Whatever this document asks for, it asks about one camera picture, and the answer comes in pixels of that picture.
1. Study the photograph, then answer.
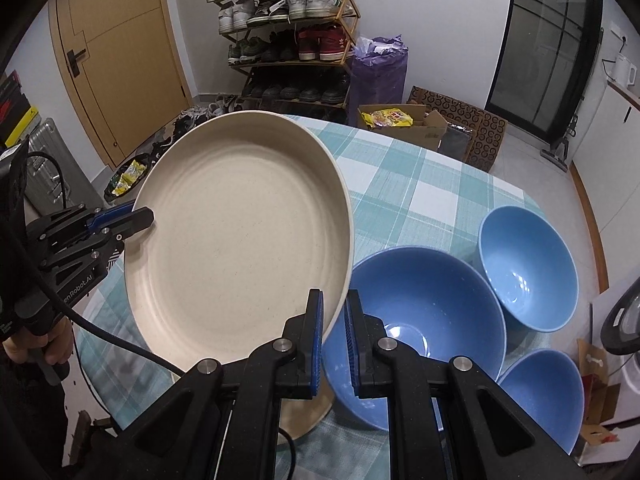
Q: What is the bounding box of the yellow wooden door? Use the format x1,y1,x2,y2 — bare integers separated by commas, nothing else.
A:
47,0,190,168

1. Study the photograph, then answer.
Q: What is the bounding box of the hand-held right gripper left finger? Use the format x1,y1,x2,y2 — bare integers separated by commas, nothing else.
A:
117,288,326,480

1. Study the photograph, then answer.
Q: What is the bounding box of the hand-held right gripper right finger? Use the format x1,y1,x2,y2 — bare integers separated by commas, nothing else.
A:
344,289,576,480

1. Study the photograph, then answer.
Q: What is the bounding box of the black framed glass door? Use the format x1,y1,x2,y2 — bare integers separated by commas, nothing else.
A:
485,0,606,143

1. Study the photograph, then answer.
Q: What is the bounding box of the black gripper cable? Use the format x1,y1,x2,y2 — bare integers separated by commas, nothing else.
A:
274,427,297,480
0,152,188,376

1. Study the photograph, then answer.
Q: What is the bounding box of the brown patterned doormat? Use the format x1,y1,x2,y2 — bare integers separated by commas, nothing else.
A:
407,85,507,173

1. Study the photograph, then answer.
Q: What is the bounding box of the wooden shoe rack with shoes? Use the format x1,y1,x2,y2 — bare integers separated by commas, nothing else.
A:
206,0,353,106

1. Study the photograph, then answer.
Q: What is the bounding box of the stack of black red boxes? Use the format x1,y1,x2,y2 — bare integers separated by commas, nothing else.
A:
0,70,41,148

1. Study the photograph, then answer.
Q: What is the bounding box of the beige round plate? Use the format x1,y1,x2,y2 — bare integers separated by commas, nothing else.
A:
167,365,335,442
122,110,355,368

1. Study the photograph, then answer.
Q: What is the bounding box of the large blue bowl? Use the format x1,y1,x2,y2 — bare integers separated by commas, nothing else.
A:
321,246,507,433

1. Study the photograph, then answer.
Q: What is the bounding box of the person's dark clothing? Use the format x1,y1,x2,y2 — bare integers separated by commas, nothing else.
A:
0,360,73,480

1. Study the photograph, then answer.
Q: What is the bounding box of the white washing machine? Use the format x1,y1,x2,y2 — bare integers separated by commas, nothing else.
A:
602,292,640,356

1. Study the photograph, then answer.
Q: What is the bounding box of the open cardboard box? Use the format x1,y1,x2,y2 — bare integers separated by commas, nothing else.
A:
357,104,448,153

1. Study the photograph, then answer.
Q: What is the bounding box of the person's left hand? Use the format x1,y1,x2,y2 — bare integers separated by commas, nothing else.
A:
2,322,75,368

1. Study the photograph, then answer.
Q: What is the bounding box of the orange cardboard box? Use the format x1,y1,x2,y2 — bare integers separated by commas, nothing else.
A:
575,337,623,448

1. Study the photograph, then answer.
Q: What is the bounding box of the pile of floor shoes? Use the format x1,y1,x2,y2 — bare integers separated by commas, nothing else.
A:
150,92,246,161

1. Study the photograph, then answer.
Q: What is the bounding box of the silver suitcase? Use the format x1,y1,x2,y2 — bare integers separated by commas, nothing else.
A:
22,117,66,211

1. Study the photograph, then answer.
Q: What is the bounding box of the white counter cabinet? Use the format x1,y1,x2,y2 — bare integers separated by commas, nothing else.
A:
570,80,640,291

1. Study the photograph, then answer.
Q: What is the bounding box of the yellow snack packet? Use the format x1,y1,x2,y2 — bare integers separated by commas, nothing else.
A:
362,109,415,128

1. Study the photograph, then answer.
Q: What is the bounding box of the purple plastic bag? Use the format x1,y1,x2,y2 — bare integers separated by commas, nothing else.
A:
350,35,408,106

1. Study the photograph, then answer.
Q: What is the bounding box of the white electric kettle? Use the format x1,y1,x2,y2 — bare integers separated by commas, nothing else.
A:
602,52,638,86

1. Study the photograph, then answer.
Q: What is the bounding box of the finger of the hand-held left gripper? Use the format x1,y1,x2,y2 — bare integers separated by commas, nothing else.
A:
86,206,155,248
92,200,137,228

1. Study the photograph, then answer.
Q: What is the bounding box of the grey floor mop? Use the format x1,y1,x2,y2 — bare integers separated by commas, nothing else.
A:
540,115,581,171

